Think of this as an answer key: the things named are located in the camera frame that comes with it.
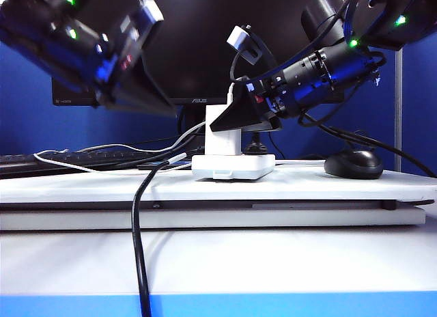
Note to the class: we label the black computer monitor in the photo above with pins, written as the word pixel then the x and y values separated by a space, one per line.
pixel 205 23

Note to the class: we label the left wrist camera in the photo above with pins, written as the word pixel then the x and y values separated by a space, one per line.
pixel 147 13

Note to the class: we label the grey metal partition post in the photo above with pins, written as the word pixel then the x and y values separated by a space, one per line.
pixel 398 125

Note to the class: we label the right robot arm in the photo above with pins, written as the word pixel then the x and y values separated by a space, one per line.
pixel 317 62

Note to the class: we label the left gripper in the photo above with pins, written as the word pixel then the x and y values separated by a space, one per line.
pixel 116 64

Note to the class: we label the white charger block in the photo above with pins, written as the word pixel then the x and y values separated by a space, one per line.
pixel 222 142

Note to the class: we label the white power strip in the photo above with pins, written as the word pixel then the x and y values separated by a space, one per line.
pixel 239 166

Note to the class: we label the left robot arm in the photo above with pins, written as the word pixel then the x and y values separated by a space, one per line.
pixel 41 33

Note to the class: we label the black keyboard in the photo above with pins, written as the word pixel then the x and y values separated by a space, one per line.
pixel 20 164

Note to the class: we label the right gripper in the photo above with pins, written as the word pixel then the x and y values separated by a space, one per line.
pixel 273 98

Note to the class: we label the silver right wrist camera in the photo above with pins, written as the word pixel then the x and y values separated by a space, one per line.
pixel 237 38

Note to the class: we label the white riser base board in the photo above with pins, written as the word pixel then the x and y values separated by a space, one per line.
pixel 205 219

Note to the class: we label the white desk riser board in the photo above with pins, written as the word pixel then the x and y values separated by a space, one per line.
pixel 273 190

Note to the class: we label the black monitor stand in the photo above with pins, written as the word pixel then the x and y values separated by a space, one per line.
pixel 193 120

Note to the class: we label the black computer mouse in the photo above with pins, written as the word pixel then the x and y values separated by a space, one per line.
pixel 355 165

